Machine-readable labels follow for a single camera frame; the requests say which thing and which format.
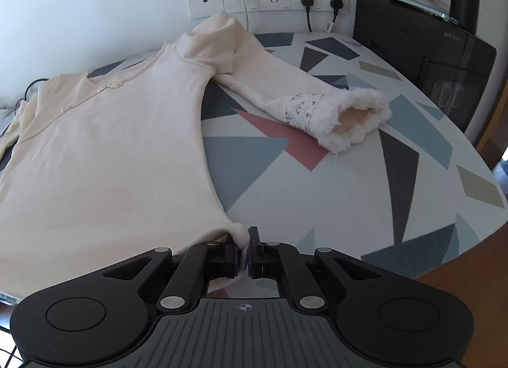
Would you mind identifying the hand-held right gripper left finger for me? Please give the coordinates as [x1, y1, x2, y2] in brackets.
[101, 241, 242, 312]

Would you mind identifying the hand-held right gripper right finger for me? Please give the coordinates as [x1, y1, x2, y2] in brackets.
[247, 226, 385, 310]

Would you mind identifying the cream long-sleeved top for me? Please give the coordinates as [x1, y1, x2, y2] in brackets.
[0, 10, 393, 298]

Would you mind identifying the black power plug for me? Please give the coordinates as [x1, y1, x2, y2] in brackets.
[326, 0, 345, 34]
[299, 0, 317, 34]

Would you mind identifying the black appliance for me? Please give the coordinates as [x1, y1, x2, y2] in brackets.
[351, 0, 498, 135]

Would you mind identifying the white charger cable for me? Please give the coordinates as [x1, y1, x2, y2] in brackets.
[237, 0, 251, 33]

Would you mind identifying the black power cable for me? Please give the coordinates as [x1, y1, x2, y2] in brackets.
[15, 78, 48, 112]

